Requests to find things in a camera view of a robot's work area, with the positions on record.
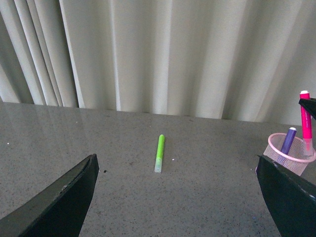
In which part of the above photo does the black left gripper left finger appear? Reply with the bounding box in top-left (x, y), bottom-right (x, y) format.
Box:
top-left (0, 154), bottom-right (99, 237)

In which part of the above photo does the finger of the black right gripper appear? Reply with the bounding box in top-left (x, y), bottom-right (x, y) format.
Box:
top-left (299, 98), bottom-right (316, 119)

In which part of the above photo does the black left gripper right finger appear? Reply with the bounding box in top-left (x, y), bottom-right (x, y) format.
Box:
top-left (256, 155), bottom-right (316, 237)

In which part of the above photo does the pink marker pen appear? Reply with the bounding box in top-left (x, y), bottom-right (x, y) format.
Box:
top-left (299, 90), bottom-right (313, 156)

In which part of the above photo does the purple marker pen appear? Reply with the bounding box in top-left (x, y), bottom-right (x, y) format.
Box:
top-left (277, 127), bottom-right (297, 165)

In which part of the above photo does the pink mesh pen cup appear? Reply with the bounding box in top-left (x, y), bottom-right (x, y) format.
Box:
top-left (263, 133), bottom-right (316, 176)

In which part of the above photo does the white pleated curtain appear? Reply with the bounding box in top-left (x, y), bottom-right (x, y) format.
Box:
top-left (0, 0), bottom-right (316, 124)

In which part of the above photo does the green marker pen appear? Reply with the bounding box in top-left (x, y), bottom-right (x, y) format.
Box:
top-left (154, 134), bottom-right (165, 173)

